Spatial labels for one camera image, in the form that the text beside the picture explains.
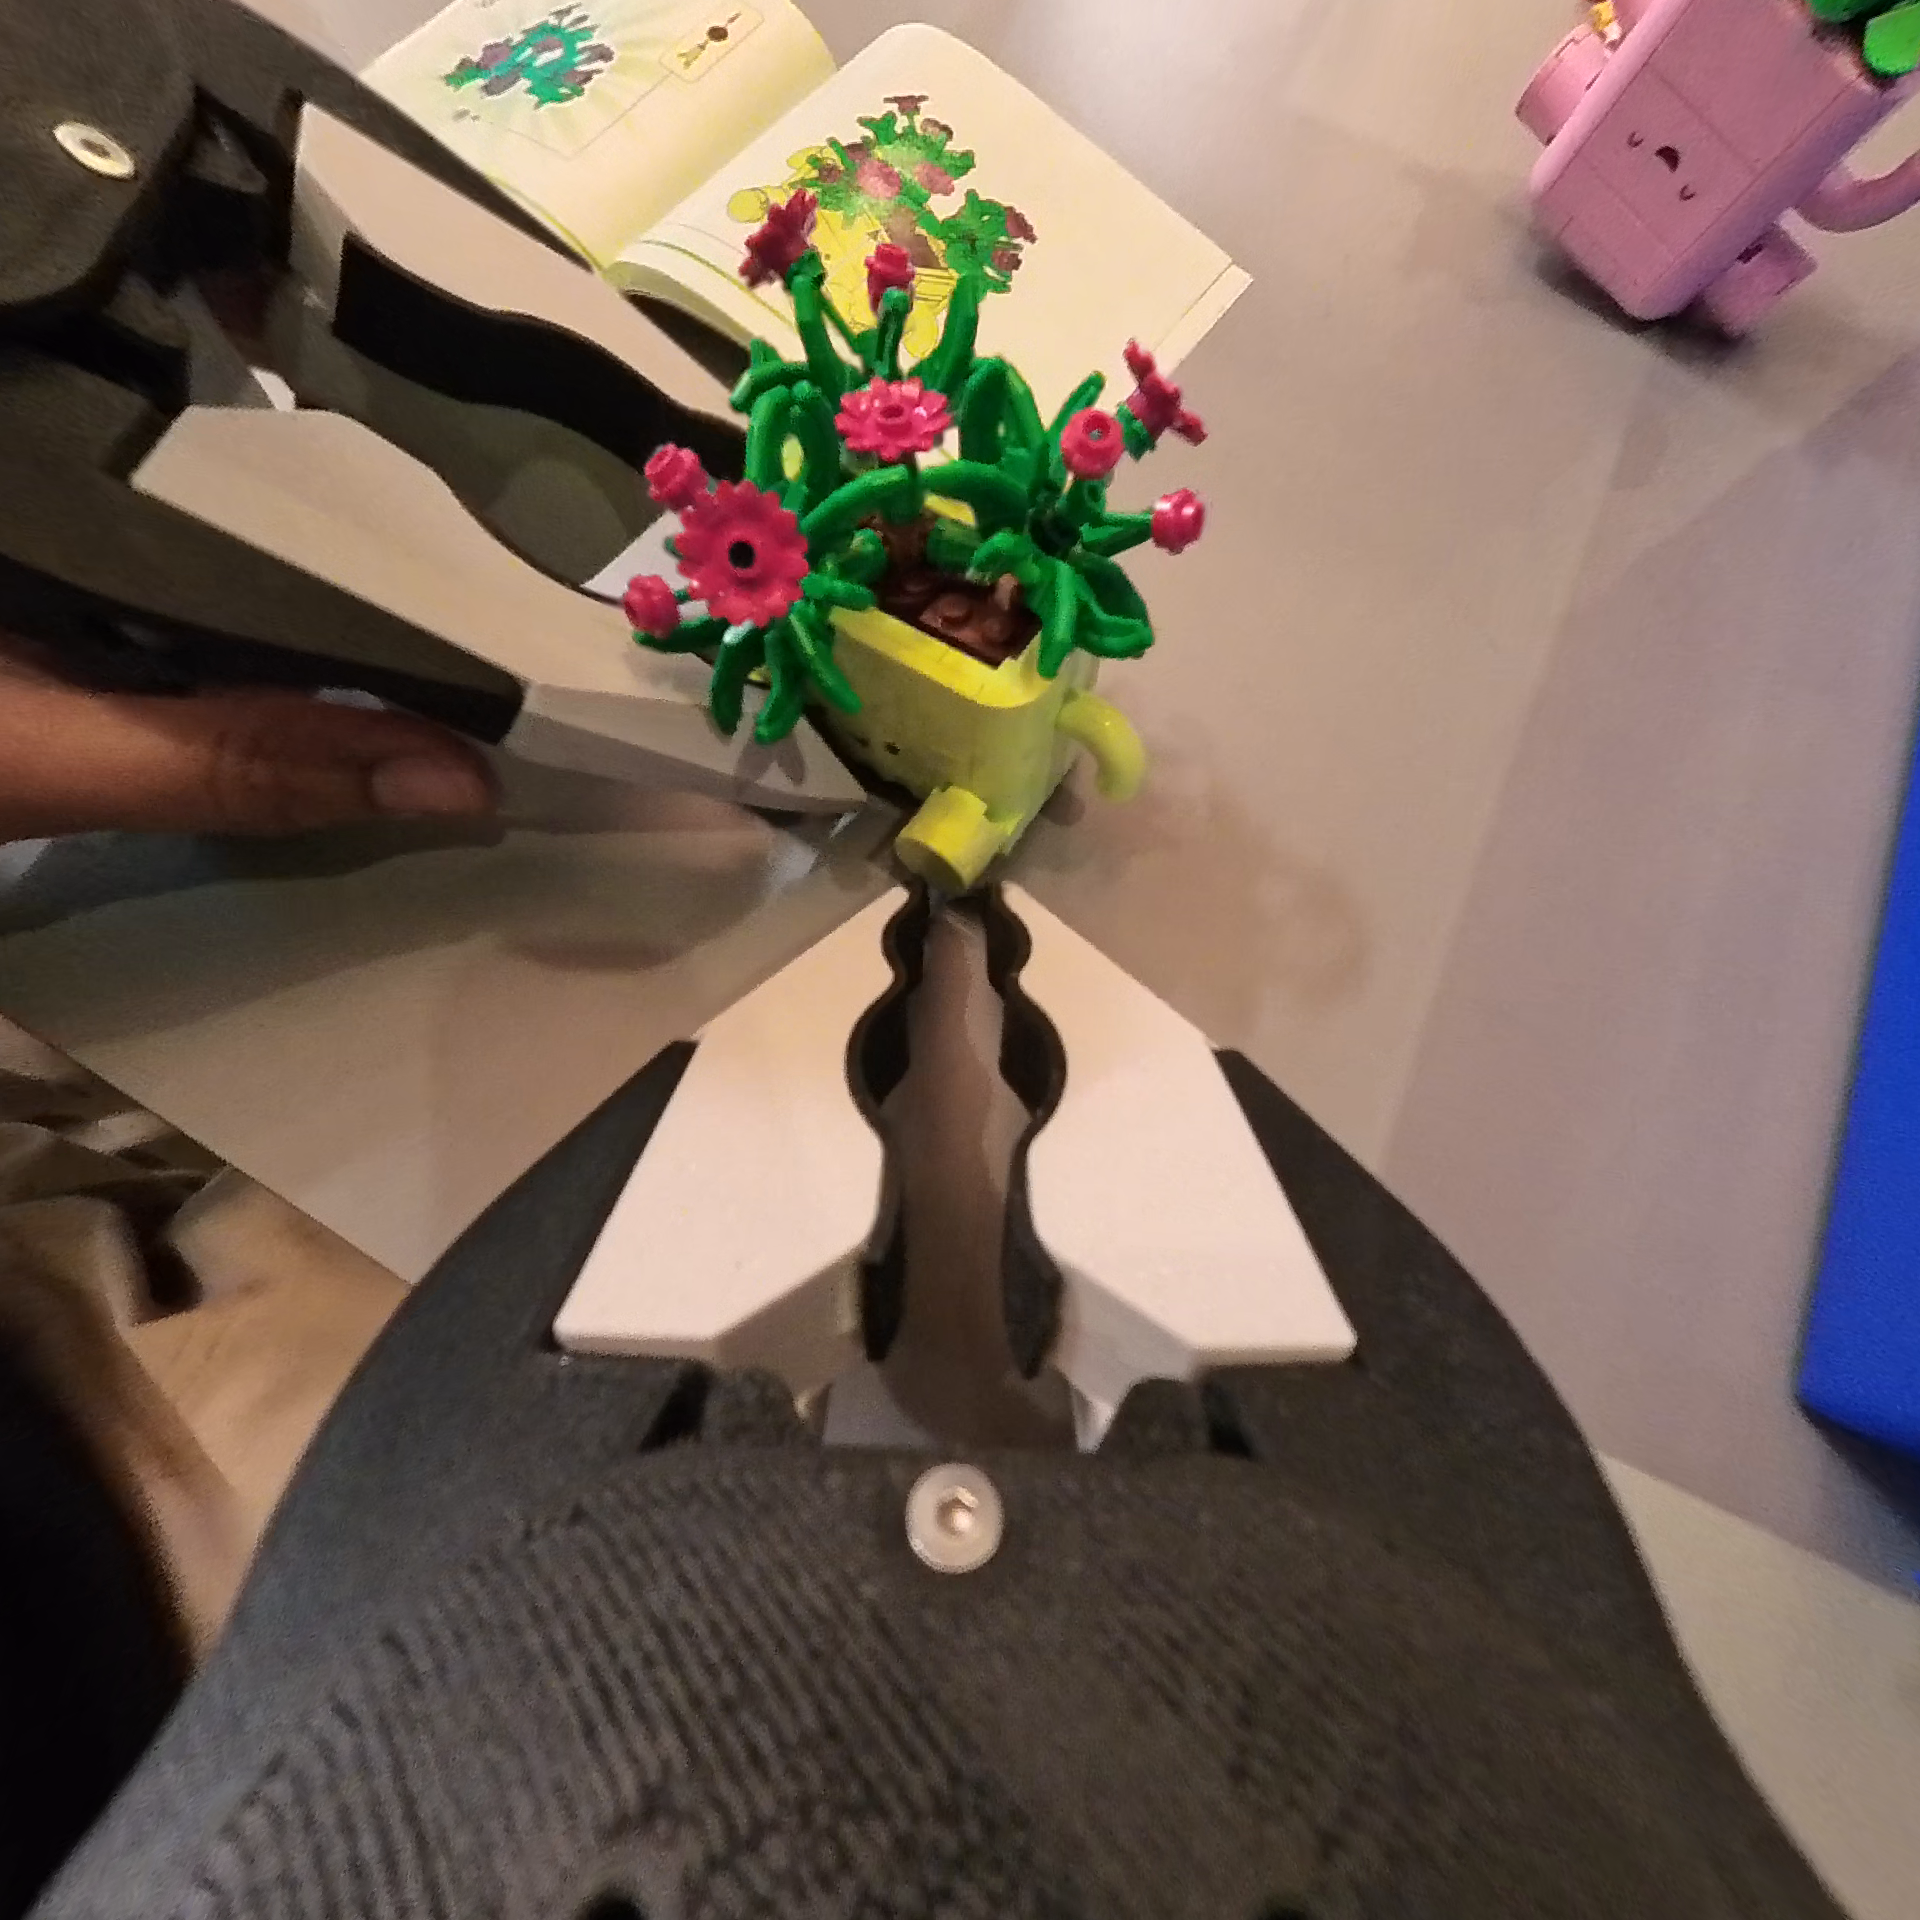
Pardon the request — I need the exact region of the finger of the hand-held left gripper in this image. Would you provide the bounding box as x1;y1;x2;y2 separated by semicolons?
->
292;96;756;593
128;402;874;824

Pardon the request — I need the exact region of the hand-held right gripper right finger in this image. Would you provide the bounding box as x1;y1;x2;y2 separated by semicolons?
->
982;881;1359;1450

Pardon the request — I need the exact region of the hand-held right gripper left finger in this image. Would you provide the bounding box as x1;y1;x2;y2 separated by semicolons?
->
548;881;923;1412

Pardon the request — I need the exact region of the instruction booklet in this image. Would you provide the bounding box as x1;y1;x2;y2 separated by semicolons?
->
360;0;1257;395

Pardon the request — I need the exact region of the yellow brick flower planter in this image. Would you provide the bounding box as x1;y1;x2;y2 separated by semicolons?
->
616;185;1208;902

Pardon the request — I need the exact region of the pink brick planter figure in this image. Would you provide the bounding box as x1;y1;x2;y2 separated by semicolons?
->
1513;0;1920;342

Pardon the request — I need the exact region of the person's left hand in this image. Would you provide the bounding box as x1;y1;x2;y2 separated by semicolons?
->
0;661;508;841

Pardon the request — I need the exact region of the blue plastic bin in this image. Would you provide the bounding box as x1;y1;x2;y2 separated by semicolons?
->
1791;812;1920;1464

